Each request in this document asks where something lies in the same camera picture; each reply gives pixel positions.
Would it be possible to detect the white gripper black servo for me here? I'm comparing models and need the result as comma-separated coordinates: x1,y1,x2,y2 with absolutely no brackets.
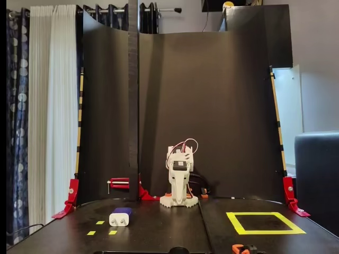
166,155,192,207

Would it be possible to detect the blue white charger block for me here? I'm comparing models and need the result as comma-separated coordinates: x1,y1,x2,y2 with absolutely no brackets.
109,207,132,228

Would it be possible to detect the red screw clamp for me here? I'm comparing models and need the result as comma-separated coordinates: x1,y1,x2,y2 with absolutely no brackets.
107,178,130,195

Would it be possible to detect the orange black spring clamp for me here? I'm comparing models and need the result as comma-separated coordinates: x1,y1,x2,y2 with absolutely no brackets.
232,243,258,254

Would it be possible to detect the black backdrop board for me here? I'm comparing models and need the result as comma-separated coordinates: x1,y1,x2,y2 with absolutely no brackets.
76,12,286,210

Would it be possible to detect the yellow tape square outline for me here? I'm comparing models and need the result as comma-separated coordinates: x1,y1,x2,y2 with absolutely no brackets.
226,211,307,235

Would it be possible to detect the white cabinet door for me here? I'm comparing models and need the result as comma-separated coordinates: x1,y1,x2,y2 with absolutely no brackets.
272,65,304,175

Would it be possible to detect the dark leather armchair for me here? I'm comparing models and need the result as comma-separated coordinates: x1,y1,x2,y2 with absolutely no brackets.
294,131,339,236

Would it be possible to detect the white pleated curtain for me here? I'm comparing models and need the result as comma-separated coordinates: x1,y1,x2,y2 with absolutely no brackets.
28,4,78,233

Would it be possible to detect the silver curtain rod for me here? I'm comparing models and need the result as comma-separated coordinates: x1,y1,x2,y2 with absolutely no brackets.
87,7,182,14

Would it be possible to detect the dark blue patterned curtain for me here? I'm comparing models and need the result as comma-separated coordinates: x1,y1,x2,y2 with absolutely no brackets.
6,7,30,246
76,2,159,34

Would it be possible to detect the black cabinet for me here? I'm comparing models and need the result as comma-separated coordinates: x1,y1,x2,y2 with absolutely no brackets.
219,4,294,70

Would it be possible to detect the black power cable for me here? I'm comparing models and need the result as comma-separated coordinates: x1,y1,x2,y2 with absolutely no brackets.
190,173,211,193

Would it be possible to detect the red post base bracket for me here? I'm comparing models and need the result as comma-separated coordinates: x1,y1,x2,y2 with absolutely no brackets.
139,173,161,201

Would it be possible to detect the red white servo wire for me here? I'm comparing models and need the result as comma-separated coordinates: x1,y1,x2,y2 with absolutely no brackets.
172,138,199,155

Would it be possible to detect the red corner bracket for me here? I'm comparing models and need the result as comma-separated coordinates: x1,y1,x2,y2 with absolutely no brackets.
282,176,310,217
51,178,79,220

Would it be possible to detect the thin black floor cable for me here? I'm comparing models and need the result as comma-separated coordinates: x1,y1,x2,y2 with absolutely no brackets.
6,223,44,237

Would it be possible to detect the thin hanging wire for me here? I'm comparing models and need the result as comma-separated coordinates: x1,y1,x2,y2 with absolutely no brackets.
202,10,210,32

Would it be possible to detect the black wall box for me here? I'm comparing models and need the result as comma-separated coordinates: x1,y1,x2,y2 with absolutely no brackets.
201,0,225,13

